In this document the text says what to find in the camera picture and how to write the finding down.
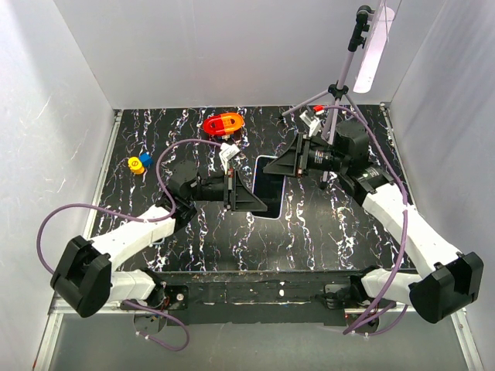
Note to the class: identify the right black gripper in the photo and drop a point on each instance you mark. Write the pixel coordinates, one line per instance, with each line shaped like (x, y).
(290, 161)

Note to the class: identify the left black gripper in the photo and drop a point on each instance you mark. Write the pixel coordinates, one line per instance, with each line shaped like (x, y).
(242, 197)

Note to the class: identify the phone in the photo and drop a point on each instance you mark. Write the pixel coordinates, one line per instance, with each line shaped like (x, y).
(268, 188)

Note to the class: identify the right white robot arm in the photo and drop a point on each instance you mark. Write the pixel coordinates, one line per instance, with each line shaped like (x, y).
(445, 281)

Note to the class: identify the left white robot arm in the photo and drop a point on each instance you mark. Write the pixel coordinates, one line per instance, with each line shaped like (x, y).
(169, 215)

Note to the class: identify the red orange toy boat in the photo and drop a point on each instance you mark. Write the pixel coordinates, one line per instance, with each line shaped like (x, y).
(223, 125)

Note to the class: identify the blue toy block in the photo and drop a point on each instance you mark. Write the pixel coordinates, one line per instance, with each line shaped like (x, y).
(146, 160)

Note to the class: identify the yellow toy block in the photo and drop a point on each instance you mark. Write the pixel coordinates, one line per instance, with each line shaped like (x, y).
(136, 166)

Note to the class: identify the lilac tripod stand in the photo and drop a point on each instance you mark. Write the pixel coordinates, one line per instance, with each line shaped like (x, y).
(364, 14)

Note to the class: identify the white light bar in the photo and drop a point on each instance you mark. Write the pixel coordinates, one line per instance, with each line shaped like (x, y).
(374, 46)

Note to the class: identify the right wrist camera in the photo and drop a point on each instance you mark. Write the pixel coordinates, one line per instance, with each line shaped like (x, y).
(311, 117)

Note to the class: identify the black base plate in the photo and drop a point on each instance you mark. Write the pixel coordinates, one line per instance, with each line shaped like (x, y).
(251, 297)

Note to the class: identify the aluminium frame rail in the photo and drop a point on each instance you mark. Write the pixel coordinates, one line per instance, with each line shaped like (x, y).
(82, 277)

